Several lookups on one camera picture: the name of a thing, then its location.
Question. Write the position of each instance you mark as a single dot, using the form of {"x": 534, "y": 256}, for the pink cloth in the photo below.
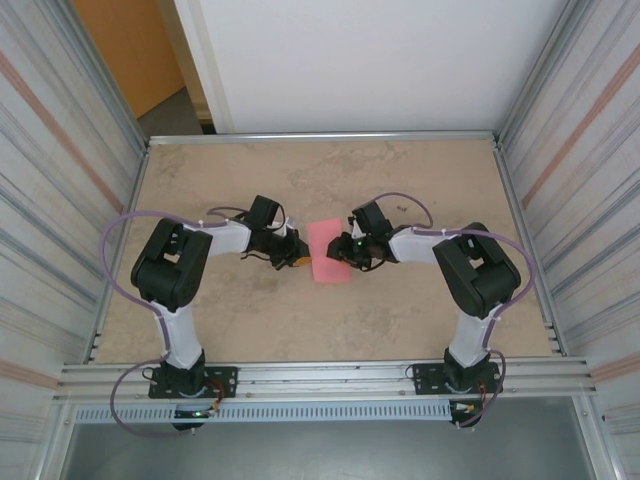
{"x": 330, "y": 272}

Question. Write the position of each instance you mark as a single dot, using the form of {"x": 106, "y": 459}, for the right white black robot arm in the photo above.
{"x": 472, "y": 335}

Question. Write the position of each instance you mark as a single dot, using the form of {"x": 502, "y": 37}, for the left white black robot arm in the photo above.
{"x": 182, "y": 335}

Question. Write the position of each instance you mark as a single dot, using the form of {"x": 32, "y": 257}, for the grey metal sheet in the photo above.
{"x": 325, "y": 455}

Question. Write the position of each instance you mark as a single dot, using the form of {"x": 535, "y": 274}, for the small board with green light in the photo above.
{"x": 195, "y": 413}

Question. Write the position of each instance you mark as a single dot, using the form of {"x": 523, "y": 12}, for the orange wooden door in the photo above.
{"x": 130, "y": 50}

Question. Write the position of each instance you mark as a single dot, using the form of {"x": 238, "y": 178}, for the short aluminium table rail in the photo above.
{"x": 325, "y": 137}

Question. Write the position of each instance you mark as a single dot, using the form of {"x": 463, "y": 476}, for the wide aluminium mounting rail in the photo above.
{"x": 325, "y": 380}

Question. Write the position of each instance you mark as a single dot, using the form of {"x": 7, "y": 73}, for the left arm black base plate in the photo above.
{"x": 225, "y": 382}

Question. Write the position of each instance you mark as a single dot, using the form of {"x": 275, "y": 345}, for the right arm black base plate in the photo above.
{"x": 425, "y": 377}

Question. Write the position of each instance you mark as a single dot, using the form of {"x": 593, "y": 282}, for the white door frame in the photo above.
{"x": 204, "y": 60}

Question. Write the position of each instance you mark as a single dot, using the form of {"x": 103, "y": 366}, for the long aluminium side rail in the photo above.
{"x": 95, "y": 350}
{"x": 557, "y": 345}

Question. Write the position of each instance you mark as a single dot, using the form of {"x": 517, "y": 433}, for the striped metal enclosure panel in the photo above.
{"x": 40, "y": 200}
{"x": 590, "y": 200}

